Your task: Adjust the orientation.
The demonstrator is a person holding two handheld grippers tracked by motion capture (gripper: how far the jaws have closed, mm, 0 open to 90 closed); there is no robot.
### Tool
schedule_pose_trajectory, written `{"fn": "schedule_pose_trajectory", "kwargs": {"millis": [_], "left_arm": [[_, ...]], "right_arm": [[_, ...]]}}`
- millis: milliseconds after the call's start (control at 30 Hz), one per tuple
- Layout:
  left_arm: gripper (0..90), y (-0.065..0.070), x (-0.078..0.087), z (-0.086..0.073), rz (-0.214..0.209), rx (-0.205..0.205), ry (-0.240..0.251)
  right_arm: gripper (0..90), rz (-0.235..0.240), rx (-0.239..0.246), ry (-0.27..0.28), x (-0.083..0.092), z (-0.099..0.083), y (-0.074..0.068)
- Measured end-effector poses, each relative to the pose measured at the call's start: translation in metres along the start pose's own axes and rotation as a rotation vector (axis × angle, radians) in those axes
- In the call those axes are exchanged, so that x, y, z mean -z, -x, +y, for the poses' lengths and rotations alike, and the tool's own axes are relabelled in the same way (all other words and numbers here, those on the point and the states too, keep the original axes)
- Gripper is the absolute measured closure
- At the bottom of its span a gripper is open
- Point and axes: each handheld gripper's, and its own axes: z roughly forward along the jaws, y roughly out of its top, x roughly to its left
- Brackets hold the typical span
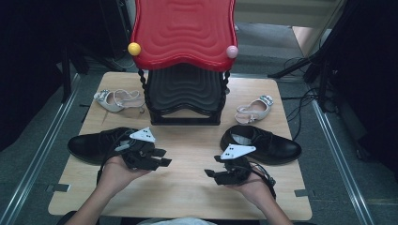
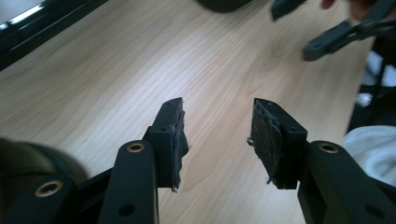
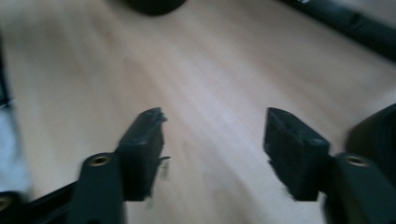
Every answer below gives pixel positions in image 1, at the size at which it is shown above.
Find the yellow ball knob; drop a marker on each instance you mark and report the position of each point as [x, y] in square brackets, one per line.
[134, 49]

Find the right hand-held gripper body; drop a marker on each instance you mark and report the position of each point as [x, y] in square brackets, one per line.
[234, 170]

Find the black tripod stand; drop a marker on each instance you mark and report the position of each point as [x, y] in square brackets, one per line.
[316, 56]

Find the black leather shoe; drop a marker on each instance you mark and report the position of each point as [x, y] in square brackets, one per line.
[272, 145]
[90, 145]

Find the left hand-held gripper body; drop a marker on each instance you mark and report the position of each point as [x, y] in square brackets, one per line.
[137, 153]

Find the metal floor rail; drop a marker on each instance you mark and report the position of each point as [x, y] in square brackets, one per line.
[341, 156]
[40, 146]

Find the person's left hand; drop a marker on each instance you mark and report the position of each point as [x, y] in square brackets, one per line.
[115, 175]

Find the person's white shirt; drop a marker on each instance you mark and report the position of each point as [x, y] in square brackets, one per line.
[176, 222]

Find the red and black shoe rack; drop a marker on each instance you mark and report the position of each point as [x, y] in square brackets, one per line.
[184, 37]

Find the person's right hand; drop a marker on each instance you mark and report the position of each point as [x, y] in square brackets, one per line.
[253, 190]

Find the pink ball knob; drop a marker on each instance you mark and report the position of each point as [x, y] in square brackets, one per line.
[232, 52]

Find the grey tape strip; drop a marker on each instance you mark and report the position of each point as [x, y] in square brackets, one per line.
[301, 192]
[58, 187]

